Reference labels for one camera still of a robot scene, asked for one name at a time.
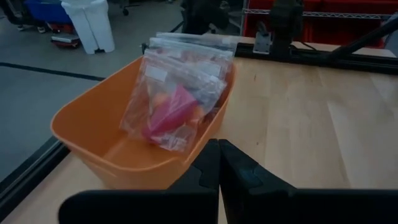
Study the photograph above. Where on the black diagonal frame strut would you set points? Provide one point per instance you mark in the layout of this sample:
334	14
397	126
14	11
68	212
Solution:
367	37

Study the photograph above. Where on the grey metal bracket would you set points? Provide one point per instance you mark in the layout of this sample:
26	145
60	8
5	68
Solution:
262	43

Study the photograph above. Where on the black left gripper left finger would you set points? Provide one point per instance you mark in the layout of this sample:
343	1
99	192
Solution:
140	208

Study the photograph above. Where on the pink elastic bandage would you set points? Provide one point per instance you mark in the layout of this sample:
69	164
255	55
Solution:
171	115

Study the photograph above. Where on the clear plastic zip bag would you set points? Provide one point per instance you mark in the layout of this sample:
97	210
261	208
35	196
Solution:
192	51
199	36
146	93

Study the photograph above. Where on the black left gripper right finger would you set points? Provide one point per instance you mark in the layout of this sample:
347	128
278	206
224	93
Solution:
295	208

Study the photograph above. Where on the dark office chair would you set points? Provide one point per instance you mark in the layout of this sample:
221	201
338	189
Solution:
202	15

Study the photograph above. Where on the blue plastic tote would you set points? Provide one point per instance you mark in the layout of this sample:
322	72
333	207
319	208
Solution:
49	11

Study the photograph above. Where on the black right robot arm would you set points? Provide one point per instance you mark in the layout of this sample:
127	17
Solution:
284	25

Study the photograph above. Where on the orange plastic bin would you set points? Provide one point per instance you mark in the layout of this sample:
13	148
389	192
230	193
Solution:
93	124

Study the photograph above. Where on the white plastic trash bin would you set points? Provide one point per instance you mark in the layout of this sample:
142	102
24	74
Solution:
90	25

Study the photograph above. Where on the small red storage bin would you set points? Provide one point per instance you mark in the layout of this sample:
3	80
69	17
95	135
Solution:
248	26

